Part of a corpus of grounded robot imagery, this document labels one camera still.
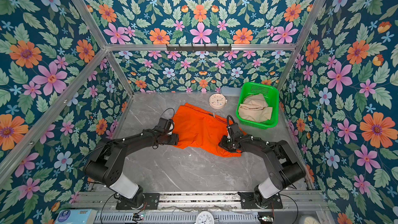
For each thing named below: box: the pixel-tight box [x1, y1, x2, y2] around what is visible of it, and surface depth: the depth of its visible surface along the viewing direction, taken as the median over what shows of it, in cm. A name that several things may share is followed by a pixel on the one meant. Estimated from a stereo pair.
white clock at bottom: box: [195, 210, 215, 224], surface depth 68 cm
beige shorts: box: [238, 93, 273, 123], surface depth 97 cm
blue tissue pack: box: [54, 208, 98, 224], surface depth 67 cm
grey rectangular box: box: [220, 87, 242, 97], surface depth 120 cm
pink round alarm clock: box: [208, 93, 228, 110], surface depth 113 cm
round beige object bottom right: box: [303, 217, 319, 224], surface depth 67 cm
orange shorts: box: [172, 102, 243, 158], surface depth 100 cm
